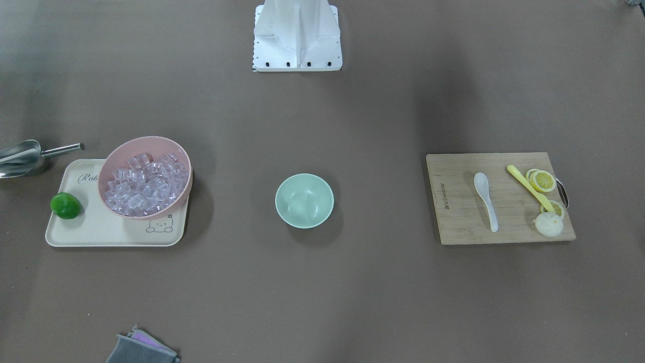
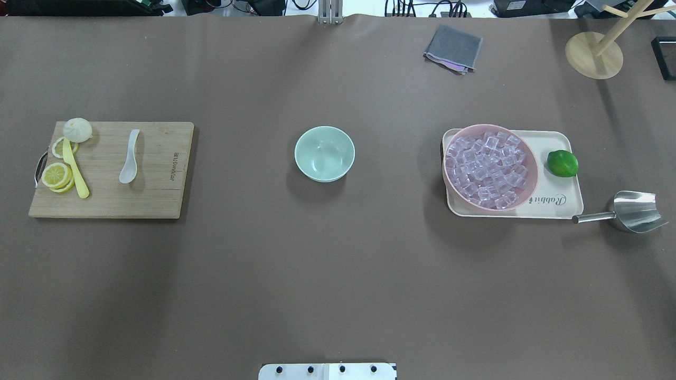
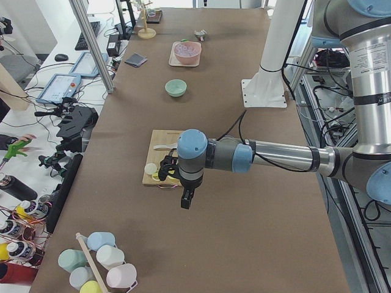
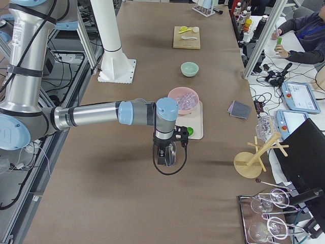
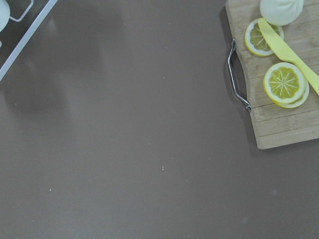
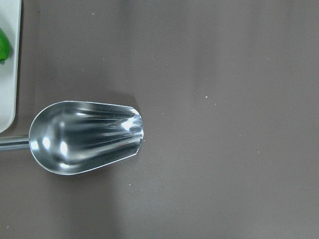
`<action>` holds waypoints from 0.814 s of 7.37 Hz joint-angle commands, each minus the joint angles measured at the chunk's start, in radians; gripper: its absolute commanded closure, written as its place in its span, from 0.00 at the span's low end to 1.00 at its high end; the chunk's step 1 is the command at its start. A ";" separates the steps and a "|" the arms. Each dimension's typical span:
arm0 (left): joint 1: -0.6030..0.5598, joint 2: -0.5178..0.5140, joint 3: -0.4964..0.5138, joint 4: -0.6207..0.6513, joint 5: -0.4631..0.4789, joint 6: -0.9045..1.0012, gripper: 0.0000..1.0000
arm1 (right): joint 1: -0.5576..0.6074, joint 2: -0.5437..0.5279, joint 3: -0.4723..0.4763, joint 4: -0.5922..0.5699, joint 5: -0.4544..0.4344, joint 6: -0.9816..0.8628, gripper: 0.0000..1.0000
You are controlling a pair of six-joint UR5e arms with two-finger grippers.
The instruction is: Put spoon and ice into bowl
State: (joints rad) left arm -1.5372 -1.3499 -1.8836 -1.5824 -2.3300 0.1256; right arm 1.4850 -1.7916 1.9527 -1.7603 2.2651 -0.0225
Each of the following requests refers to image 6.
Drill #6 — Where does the metal ice scoop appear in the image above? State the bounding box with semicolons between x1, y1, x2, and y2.
0;101;144;175

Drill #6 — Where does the green lime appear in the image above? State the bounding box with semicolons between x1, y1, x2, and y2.
0;29;11;65

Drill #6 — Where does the cream rectangular tray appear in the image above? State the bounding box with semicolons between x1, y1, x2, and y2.
0;0;22;132

